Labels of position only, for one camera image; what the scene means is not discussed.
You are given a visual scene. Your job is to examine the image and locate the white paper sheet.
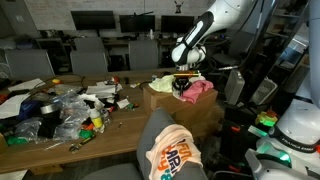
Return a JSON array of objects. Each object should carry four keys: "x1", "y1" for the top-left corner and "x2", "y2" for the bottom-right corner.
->
[
  {"x1": 0, "y1": 92, "x2": 32, "y2": 120},
  {"x1": 7, "y1": 77, "x2": 47, "y2": 93}
]

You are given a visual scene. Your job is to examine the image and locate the wide black computer monitor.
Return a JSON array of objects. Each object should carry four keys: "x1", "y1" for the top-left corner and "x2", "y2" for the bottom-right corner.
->
[{"x1": 70, "y1": 10, "x2": 117, "y2": 32}]

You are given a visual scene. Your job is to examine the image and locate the small green item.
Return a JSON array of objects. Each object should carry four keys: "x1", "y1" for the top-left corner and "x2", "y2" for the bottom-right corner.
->
[{"x1": 78, "y1": 129, "x2": 95, "y2": 140}]

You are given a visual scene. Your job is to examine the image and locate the peach printed t-shirt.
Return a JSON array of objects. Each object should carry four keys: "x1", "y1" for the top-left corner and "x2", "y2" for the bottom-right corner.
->
[{"x1": 145, "y1": 123, "x2": 204, "y2": 180}]

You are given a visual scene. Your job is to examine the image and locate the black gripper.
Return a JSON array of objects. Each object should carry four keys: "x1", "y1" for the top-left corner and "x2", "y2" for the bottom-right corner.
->
[{"x1": 171, "y1": 77, "x2": 193, "y2": 97}]

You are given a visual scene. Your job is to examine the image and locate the grey office chair holding clothes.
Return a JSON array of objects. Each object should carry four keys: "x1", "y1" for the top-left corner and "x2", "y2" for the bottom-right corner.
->
[{"x1": 81, "y1": 107, "x2": 209, "y2": 180}]

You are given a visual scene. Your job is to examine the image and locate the large cardboard box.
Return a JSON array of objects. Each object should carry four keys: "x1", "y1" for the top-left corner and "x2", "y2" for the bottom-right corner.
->
[{"x1": 142, "y1": 83, "x2": 220, "y2": 138}]

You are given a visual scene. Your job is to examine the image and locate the small orange item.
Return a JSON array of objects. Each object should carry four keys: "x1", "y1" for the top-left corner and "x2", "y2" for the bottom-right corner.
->
[{"x1": 82, "y1": 122, "x2": 95, "y2": 131}]

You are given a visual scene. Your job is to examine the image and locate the light green cloth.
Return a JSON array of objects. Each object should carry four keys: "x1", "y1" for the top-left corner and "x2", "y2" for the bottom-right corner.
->
[{"x1": 148, "y1": 74, "x2": 177, "y2": 94}]

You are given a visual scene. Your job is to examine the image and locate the yellow black adjustable wrench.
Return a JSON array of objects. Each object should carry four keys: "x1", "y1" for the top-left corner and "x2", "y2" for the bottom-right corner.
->
[{"x1": 68, "y1": 133, "x2": 97, "y2": 153}]

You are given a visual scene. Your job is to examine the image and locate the white bottle yellow label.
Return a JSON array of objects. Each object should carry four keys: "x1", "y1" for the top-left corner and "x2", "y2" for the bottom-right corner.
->
[{"x1": 89, "y1": 107, "x2": 105, "y2": 133}]

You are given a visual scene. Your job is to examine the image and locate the green plastic item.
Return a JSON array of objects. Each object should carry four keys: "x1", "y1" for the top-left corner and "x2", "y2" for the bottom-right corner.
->
[{"x1": 5, "y1": 134, "x2": 30, "y2": 147}]

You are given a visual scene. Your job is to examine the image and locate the green red small toy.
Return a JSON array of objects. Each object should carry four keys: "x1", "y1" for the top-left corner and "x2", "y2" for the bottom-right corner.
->
[{"x1": 125, "y1": 102, "x2": 140, "y2": 111}]

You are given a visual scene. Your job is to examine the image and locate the pile of cluttered items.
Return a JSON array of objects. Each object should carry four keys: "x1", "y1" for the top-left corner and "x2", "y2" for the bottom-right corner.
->
[{"x1": 14, "y1": 89, "x2": 92, "y2": 142}]

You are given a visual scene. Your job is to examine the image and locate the crumpled white paper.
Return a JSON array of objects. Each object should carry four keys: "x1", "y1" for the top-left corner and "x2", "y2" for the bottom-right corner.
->
[{"x1": 78, "y1": 93, "x2": 105, "y2": 110}]

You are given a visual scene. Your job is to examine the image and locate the small white card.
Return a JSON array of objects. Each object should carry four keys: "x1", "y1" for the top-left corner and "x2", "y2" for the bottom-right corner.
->
[{"x1": 116, "y1": 97, "x2": 131, "y2": 110}]

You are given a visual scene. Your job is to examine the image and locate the white mesh basket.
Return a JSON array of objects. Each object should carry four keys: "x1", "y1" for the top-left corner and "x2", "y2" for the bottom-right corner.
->
[{"x1": 249, "y1": 76, "x2": 279, "y2": 106}]

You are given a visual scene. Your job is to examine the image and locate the black item in bag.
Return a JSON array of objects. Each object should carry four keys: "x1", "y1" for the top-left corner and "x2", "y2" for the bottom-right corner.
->
[{"x1": 37, "y1": 114, "x2": 63, "y2": 139}]

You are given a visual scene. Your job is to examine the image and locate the pink cloth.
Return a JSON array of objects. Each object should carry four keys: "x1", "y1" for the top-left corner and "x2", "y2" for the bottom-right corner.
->
[{"x1": 180, "y1": 79, "x2": 215, "y2": 105}]

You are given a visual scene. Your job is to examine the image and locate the blue bag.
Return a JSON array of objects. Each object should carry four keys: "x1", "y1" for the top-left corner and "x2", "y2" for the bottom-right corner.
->
[{"x1": 18, "y1": 99, "x2": 42, "y2": 120}]

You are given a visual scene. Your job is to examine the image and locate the silver tape roll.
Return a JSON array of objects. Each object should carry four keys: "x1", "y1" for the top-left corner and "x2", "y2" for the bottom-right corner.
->
[{"x1": 39, "y1": 102, "x2": 62, "y2": 116}]

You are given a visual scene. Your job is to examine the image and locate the white tower heater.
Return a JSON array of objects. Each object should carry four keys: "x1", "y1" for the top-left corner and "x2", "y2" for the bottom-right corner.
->
[{"x1": 223, "y1": 68, "x2": 246, "y2": 107}]

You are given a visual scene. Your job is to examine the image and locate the robot logo poster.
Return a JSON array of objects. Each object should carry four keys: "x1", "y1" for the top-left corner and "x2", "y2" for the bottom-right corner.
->
[{"x1": 173, "y1": 0, "x2": 185, "y2": 15}]

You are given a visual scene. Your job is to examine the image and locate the stack of white papers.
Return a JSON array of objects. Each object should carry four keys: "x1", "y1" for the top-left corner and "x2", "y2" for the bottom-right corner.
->
[{"x1": 85, "y1": 81, "x2": 118, "y2": 98}]

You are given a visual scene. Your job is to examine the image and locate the green orange toy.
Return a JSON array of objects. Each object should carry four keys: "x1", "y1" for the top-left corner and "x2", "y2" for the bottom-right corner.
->
[{"x1": 254, "y1": 110, "x2": 280, "y2": 128}]

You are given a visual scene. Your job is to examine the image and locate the whiteboard with writing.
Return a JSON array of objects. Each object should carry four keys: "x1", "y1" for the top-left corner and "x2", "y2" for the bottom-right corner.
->
[{"x1": 23, "y1": 0, "x2": 214, "y2": 32}]

